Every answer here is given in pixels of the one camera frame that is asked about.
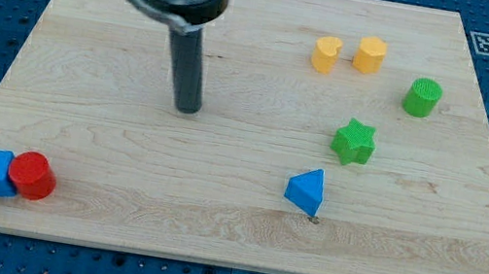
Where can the wooden board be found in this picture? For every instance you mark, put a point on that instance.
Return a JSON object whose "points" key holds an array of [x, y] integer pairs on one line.
{"points": [[91, 90]]}

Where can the green star block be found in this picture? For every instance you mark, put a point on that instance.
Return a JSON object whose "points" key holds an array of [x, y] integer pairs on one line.
{"points": [[354, 143]]}

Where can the green cylinder block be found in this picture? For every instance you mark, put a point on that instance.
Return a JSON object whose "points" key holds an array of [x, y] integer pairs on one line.
{"points": [[422, 97]]}

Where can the red cylinder block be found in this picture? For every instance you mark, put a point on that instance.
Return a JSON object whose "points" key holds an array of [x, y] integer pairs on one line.
{"points": [[32, 175]]}

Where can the yellow heart block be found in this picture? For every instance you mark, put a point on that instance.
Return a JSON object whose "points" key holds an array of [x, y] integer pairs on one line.
{"points": [[326, 53]]}

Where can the yellow hexagon block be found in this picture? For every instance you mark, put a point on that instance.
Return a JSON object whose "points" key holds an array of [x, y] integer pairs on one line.
{"points": [[370, 55]]}

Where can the blue triangle block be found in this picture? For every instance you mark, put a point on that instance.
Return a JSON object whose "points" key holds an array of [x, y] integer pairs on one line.
{"points": [[306, 191]]}

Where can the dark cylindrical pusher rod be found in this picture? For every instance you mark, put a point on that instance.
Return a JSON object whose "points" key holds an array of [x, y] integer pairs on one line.
{"points": [[186, 55]]}

